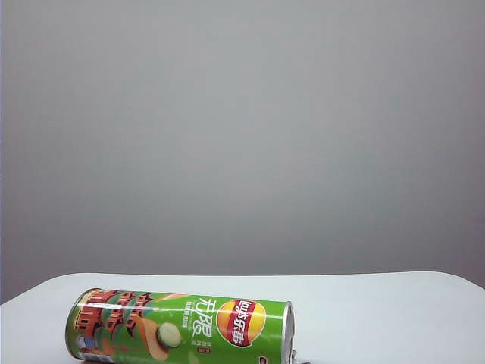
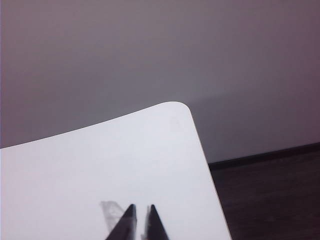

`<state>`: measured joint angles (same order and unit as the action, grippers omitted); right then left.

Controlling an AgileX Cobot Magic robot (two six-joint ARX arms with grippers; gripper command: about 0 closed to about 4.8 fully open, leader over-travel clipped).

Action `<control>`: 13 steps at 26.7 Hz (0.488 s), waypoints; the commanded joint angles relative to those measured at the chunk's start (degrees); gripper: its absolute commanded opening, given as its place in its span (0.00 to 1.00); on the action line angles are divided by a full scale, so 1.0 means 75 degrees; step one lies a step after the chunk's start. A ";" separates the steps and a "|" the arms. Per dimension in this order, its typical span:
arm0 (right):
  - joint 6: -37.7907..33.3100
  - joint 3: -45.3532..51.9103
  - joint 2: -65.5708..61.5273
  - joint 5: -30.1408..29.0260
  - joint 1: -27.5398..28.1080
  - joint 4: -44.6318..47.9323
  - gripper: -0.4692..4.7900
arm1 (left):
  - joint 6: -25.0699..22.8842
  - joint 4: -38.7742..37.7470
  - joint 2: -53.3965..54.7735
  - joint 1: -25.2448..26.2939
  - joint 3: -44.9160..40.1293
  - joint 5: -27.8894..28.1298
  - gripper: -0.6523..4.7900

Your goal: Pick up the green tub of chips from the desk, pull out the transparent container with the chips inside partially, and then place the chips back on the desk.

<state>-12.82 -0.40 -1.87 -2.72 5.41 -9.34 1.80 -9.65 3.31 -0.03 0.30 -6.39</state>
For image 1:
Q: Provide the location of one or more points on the green Lay's chips can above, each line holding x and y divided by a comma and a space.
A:
182, 326

